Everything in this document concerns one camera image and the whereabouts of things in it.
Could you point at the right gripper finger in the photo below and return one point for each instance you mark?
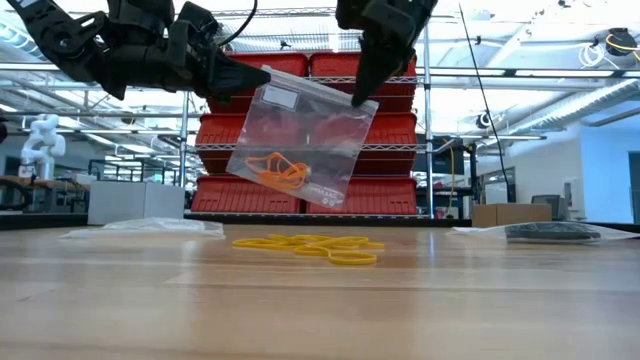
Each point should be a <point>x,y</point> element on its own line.
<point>370,60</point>
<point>385,67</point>

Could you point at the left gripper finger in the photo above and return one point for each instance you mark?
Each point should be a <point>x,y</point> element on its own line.
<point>235,75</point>

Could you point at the orange rubber band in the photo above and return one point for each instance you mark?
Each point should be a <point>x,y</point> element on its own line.
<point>280,175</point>
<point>295,180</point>

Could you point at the yellow rubber band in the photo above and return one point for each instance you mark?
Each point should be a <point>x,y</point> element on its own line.
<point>355,260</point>
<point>325,242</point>
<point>250,243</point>

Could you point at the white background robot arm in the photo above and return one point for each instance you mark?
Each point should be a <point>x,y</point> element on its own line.
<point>42,145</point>

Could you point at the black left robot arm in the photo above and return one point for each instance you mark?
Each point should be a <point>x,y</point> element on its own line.
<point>115,55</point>

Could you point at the red plastic bin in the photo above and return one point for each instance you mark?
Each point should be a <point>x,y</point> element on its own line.
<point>290,61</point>
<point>215,130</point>
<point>395,135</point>
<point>405,95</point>
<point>220,197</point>
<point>385,197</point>

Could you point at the black monitor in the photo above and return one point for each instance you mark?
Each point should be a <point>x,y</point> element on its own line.
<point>445,160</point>

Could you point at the white rectangular box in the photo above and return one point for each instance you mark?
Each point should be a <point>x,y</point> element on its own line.
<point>135,202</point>

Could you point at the background workbench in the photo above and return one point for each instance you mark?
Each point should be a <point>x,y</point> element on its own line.
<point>55,185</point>

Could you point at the brown cardboard box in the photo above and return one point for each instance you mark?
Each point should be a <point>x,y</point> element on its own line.
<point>510,215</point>

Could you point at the gray monitor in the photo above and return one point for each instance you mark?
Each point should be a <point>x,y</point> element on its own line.
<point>547,202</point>

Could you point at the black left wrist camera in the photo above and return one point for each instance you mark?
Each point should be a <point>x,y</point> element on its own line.
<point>197,22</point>

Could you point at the round ceiling camera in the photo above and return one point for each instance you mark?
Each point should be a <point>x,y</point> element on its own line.
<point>483,121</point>

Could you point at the silver ventilation duct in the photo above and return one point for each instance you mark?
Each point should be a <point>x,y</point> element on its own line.
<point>590,102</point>

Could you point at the black aluminium table frame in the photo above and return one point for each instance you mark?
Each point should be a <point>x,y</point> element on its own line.
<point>30,221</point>

